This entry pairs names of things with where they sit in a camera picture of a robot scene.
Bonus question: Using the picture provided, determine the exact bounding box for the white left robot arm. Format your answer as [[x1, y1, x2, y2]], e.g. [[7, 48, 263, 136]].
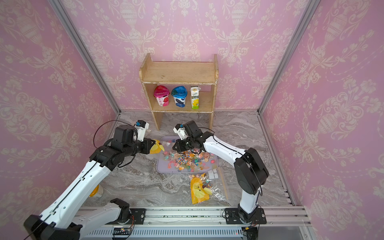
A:
[[24, 120, 156, 240]]

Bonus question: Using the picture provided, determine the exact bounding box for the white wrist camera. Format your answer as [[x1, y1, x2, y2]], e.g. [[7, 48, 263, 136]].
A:
[[135, 120, 149, 142], [173, 124, 189, 140]]

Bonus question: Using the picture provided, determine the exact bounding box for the pile of colourful candies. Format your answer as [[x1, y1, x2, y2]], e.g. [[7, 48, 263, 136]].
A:
[[161, 148, 217, 172]]

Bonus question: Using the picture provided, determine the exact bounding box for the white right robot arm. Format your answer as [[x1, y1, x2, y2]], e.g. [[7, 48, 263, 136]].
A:
[[173, 121, 270, 223]]

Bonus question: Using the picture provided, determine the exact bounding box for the lavender plastic tray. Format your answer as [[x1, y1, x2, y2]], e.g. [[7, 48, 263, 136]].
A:
[[155, 135, 218, 174]]

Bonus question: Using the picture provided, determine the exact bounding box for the blue lid yogurt cup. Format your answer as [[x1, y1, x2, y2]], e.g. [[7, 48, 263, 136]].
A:
[[171, 86, 188, 108]]

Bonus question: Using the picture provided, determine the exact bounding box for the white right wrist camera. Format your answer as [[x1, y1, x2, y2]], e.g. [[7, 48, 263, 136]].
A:
[[173, 124, 189, 140]]

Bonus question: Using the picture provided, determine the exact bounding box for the green white juice carton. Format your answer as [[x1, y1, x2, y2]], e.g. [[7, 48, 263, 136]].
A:
[[191, 86, 201, 110]]

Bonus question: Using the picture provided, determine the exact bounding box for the orange lid cup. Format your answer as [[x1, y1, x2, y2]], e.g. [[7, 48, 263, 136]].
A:
[[89, 185, 104, 198]]

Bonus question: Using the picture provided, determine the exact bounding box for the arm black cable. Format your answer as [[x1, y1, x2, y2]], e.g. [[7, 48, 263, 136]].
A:
[[92, 119, 136, 150], [200, 127, 265, 197]]

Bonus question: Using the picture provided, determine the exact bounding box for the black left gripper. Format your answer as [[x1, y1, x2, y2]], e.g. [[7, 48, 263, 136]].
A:
[[123, 136, 157, 157]]

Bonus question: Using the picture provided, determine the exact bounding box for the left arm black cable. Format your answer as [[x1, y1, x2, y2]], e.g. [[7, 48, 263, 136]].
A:
[[92, 119, 136, 150]]

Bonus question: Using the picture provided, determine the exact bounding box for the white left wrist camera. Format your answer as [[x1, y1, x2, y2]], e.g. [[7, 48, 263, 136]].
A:
[[135, 120, 149, 142]]

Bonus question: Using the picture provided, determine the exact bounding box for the pink lid yogurt cup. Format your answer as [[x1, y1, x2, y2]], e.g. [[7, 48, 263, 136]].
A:
[[154, 85, 170, 107]]

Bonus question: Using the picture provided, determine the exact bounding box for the wooden shelf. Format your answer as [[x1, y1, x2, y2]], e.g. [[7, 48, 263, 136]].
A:
[[139, 53, 219, 133]]

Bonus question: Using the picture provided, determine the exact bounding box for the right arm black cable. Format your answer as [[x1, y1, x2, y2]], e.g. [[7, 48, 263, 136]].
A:
[[200, 127, 265, 197]]

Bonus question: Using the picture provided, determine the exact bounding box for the ziploc candy bag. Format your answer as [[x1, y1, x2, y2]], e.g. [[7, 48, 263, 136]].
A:
[[189, 167, 229, 206], [150, 139, 177, 156]]

